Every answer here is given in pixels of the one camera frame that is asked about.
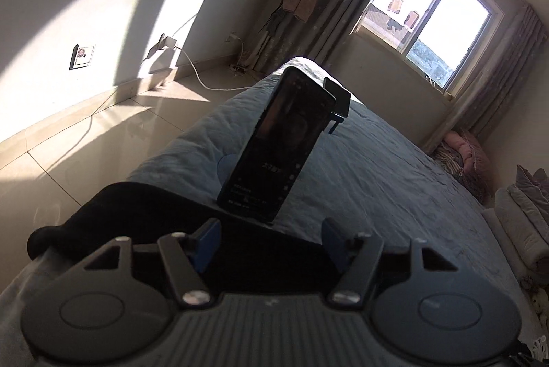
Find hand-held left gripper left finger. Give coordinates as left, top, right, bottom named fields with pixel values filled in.
left=81, top=219, right=222, bottom=306

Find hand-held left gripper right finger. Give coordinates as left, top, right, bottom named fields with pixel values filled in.
left=322, top=218, right=459, bottom=306

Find black garment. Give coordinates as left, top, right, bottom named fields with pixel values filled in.
left=26, top=181, right=344, bottom=295

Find round phone stand base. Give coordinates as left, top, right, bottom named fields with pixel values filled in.
left=215, top=153, right=241, bottom=196

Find bed with grey blanket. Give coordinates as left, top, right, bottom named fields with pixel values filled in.
left=0, top=57, right=530, bottom=367

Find black legged phone stand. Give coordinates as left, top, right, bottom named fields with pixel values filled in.
left=328, top=112, right=346, bottom=135

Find upright black smartphone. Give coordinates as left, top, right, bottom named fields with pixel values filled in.
left=217, top=66, right=336, bottom=224

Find striped folded blanket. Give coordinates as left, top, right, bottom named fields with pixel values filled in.
left=433, top=146, right=487, bottom=202

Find sideways black smartphone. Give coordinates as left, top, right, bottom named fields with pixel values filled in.
left=323, top=77, right=351, bottom=116

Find pink quilted pillow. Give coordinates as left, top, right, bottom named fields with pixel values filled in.
left=444, top=129, right=492, bottom=179

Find folded beige blankets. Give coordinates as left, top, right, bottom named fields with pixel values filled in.
left=480, top=208, right=549, bottom=277

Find thick folded grey quilt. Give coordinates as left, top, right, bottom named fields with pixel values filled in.
left=493, top=184, right=549, bottom=265

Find white plush toy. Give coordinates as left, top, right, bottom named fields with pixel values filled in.
left=519, top=277, right=547, bottom=314

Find grey and pink pillow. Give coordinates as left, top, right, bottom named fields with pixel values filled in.
left=515, top=164, right=549, bottom=200

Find grey hanging cloth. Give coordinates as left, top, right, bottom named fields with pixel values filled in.
left=257, top=2, right=296, bottom=59

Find window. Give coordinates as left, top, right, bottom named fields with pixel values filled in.
left=349, top=0, right=504, bottom=93

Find white charging cable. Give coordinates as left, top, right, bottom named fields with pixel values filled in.
left=174, top=45, right=262, bottom=92

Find white wall charger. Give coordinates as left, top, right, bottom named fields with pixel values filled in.
left=146, top=33, right=178, bottom=59

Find white wall socket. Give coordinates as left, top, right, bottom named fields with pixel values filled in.
left=70, top=44, right=96, bottom=71

